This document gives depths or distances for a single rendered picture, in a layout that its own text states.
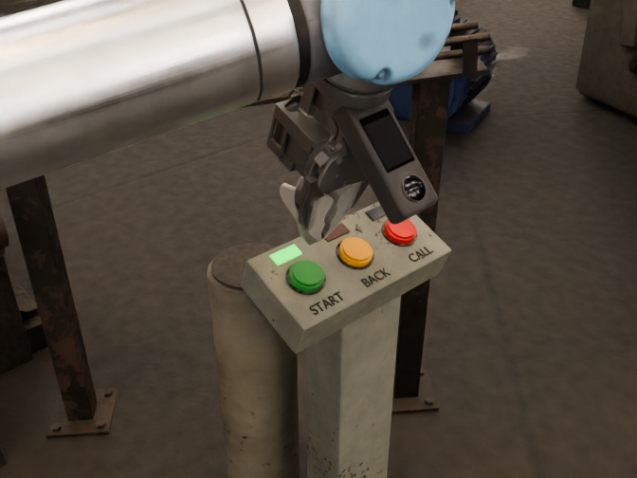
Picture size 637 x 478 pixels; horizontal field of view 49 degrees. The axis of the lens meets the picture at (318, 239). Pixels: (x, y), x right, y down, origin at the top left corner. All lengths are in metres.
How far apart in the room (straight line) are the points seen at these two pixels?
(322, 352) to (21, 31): 0.62
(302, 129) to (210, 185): 1.64
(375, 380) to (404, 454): 0.49
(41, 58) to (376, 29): 0.16
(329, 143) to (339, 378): 0.34
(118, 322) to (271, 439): 0.74
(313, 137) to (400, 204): 0.10
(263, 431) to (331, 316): 0.36
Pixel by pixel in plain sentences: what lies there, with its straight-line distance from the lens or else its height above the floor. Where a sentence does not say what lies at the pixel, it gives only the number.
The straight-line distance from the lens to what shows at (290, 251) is 0.81.
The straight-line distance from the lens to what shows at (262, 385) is 1.02.
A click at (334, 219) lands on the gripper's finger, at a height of 0.69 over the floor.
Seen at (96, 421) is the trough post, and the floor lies 0.01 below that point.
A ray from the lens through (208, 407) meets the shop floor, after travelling 1.50.
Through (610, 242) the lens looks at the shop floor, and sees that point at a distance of 2.13.
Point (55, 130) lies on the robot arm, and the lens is 0.34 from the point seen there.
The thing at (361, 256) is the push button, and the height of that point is 0.61.
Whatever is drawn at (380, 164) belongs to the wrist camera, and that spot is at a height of 0.79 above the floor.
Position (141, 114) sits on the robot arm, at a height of 0.93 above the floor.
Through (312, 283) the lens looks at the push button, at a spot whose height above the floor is 0.61.
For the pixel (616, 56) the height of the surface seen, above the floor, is 0.22.
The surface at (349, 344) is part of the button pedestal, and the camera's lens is 0.85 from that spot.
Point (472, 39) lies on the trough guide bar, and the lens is 1.11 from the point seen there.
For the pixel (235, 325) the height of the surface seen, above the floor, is 0.46.
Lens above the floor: 1.06
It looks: 32 degrees down
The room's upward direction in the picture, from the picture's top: straight up
